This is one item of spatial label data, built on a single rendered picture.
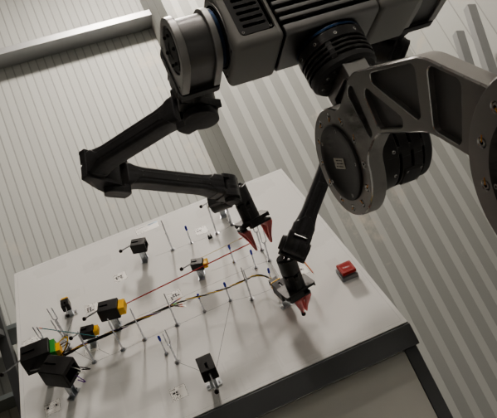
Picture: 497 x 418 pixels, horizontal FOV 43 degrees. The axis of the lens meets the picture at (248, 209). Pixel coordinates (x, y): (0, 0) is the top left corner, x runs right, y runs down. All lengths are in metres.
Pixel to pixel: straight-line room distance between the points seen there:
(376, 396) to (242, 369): 0.40
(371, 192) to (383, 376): 0.98
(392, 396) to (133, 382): 0.78
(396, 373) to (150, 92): 4.23
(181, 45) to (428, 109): 0.48
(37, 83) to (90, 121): 0.59
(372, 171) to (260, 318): 1.09
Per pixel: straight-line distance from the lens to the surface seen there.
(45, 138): 5.58
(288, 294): 1.86
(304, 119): 4.95
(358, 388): 1.93
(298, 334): 1.97
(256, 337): 1.99
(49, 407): 2.10
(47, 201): 5.33
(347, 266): 2.10
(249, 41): 1.14
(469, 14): 4.55
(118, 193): 1.63
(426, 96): 0.84
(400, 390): 1.96
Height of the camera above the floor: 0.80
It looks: 17 degrees up
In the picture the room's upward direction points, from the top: 24 degrees counter-clockwise
